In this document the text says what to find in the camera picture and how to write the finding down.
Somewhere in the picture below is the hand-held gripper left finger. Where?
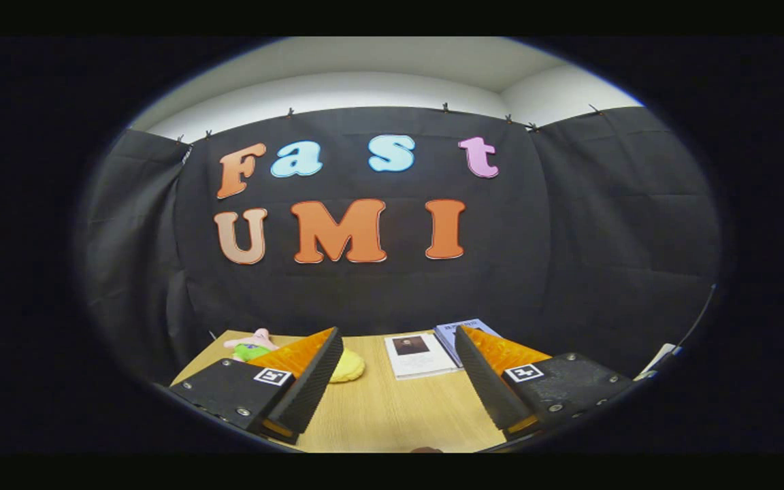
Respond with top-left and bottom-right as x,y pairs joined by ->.
164,327 -> 344,446

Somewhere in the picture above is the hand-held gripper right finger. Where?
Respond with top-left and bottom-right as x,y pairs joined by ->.
455,325 -> 638,442

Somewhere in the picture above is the white book with dark photo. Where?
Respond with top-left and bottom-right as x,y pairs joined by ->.
384,332 -> 459,380

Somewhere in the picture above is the yellow plush toy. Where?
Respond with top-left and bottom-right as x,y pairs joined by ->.
327,349 -> 366,384

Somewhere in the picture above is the pink and green plush toy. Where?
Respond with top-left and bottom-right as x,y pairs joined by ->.
223,329 -> 280,363

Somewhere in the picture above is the white panel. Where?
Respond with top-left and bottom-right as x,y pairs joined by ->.
634,342 -> 684,382

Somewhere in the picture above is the blue book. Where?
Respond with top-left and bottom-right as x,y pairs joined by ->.
433,318 -> 502,368

